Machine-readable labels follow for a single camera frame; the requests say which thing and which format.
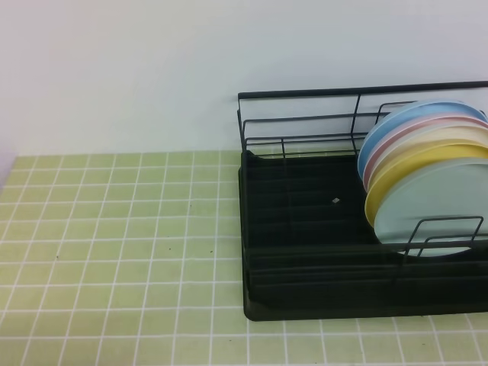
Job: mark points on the mint green plate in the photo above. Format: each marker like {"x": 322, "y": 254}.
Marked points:
{"x": 442, "y": 202}

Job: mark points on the yellow plate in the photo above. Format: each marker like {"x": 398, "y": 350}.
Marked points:
{"x": 414, "y": 159}

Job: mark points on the pink plate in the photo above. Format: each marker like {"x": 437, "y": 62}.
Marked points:
{"x": 409, "y": 127}

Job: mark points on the cream plate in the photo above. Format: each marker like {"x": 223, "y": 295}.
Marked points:
{"x": 420, "y": 137}

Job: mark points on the blue plate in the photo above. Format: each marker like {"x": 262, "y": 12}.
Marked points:
{"x": 409, "y": 112}

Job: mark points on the black wire dish rack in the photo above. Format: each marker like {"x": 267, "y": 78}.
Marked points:
{"x": 304, "y": 257}

